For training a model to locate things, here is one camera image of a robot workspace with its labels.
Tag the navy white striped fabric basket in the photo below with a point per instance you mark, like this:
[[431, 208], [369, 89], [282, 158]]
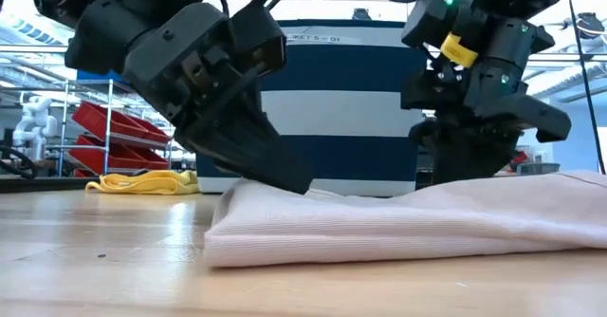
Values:
[[341, 113]]

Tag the grey round ceiling device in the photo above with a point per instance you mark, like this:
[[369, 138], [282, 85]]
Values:
[[361, 14]]

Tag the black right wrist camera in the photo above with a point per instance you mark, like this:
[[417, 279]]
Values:
[[436, 13]]

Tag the small red plastic bin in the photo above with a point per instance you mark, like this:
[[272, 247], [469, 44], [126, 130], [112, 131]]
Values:
[[154, 158], [156, 132]]

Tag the blue plastic bin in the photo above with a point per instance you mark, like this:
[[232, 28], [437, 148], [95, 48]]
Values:
[[95, 76]]

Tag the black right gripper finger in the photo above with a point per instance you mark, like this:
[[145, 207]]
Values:
[[450, 151], [512, 122]]

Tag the red box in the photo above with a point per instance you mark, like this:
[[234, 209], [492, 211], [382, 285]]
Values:
[[520, 158]]

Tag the yellow label tag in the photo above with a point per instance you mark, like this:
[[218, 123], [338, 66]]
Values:
[[457, 51]]

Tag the grey bin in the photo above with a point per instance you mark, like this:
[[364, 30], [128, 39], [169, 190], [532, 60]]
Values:
[[538, 167]]

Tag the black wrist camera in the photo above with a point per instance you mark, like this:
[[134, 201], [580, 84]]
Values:
[[436, 13], [258, 37]]

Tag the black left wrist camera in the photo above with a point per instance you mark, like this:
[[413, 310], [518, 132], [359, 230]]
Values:
[[258, 37]]

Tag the yellow microfibre towel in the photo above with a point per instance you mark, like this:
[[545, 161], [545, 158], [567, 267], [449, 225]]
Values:
[[142, 184]]

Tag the thin black pole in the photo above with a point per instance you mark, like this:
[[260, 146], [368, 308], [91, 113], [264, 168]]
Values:
[[585, 75]]

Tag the large red plastic bin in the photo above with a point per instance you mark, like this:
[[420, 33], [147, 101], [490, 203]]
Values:
[[104, 158], [99, 120]]

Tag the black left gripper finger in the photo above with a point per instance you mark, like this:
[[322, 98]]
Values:
[[270, 132], [242, 151]]

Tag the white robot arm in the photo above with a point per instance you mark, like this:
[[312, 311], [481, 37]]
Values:
[[35, 117]]

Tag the tan cloth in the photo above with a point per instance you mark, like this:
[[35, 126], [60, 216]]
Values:
[[403, 222]]

